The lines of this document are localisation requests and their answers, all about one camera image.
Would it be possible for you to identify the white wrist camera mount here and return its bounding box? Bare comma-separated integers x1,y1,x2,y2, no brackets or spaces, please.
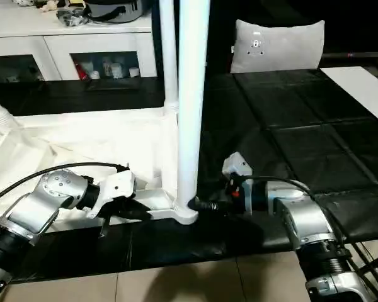
222,152,255,215
88,171,137,218

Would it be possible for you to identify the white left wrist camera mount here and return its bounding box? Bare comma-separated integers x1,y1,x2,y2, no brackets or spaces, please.
88,171,137,218

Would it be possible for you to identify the white plastic table top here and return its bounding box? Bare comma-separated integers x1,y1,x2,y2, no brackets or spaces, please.
0,105,200,226

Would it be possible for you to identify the white flat board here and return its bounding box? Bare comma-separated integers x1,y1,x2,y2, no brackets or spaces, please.
320,66,378,131

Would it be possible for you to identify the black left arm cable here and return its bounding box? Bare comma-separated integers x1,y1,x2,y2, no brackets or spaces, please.
0,161,130,208

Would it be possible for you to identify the black bar with red light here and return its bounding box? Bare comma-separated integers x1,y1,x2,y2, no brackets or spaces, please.
323,51,378,60

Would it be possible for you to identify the black box with gold label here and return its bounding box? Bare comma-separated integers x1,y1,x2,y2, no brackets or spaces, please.
151,0,240,76

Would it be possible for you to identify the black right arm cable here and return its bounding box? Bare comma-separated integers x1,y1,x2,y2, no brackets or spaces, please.
244,175,378,302

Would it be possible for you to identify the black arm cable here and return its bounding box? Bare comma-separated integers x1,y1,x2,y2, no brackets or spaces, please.
244,175,378,302
0,161,130,208

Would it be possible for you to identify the grey cushion with metal fittings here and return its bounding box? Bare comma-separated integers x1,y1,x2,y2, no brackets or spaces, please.
229,19,326,74

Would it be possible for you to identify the white glass-door cabinet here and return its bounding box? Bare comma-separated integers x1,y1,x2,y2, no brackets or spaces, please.
0,6,161,83

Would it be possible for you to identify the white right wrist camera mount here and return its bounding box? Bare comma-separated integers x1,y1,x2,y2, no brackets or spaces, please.
222,152,255,215

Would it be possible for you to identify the black table mat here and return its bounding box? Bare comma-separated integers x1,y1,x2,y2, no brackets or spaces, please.
0,67,378,281

